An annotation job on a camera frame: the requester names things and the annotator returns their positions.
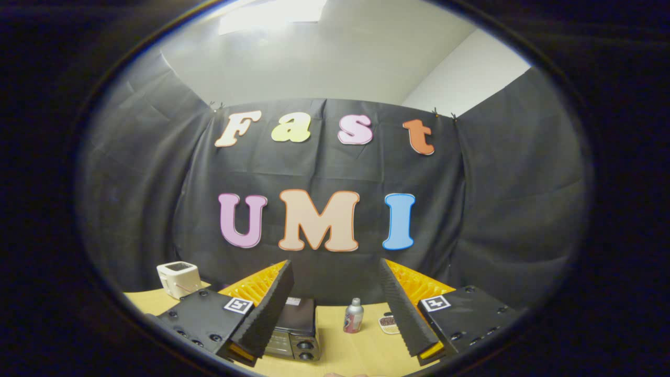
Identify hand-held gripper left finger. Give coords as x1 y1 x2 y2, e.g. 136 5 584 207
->
146 260 295 367

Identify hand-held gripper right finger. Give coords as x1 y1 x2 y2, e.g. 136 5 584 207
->
377 258 524 366

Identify black toaster oven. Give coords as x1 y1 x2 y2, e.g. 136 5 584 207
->
264 297 321 363

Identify white pop-up toaster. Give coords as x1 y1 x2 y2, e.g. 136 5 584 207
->
157 261 203 300

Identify white compartment dish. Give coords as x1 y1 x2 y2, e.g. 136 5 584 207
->
378 312 401 336

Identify pink label bottle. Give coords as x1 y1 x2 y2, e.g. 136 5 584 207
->
343 297 364 334

